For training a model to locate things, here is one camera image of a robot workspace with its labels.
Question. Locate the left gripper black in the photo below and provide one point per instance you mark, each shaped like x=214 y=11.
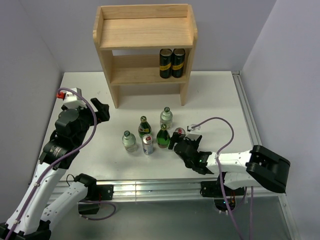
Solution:
x=102 y=112

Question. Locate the left black yellow can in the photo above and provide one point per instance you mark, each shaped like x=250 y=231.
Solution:
x=165 y=63

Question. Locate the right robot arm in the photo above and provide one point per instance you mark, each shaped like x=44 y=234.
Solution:
x=252 y=168

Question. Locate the aluminium right rail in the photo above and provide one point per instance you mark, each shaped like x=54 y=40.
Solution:
x=246 y=109

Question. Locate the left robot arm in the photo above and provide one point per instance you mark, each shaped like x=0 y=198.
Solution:
x=35 y=218

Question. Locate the aluminium rail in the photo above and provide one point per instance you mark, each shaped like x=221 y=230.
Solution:
x=246 y=109
x=156 y=190

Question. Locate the wooden two-tier shelf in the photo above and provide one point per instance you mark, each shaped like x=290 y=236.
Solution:
x=142 y=27

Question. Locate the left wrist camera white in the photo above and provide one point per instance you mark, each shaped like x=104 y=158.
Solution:
x=72 y=98

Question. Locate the aluminium front rail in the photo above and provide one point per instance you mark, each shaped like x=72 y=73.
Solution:
x=156 y=190

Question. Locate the red bull can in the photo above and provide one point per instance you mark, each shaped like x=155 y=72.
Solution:
x=180 y=131
x=147 y=144

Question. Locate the green perrier bottle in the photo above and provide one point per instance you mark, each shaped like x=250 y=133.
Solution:
x=144 y=127
x=163 y=137

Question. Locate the right black yellow can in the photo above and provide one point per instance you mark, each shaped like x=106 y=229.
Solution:
x=178 y=61

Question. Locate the black yellow can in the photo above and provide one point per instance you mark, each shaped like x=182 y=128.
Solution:
x=178 y=61
x=165 y=63

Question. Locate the clear bottle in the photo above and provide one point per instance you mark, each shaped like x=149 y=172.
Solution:
x=129 y=141
x=166 y=117

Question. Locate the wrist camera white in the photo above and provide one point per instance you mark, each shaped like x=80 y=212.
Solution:
x=72 y=98
x=193 y=132

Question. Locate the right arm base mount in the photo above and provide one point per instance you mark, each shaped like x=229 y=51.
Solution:
x=212 y=189

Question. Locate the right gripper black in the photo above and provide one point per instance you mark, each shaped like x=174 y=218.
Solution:
x=175 y=137

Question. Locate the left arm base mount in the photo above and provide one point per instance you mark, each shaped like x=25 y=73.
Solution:
x=97 y=193

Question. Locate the Red Bull can front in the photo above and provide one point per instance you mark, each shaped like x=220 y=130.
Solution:
x=147 y=144

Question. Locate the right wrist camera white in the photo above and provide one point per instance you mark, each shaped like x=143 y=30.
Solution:
x=193 y=132

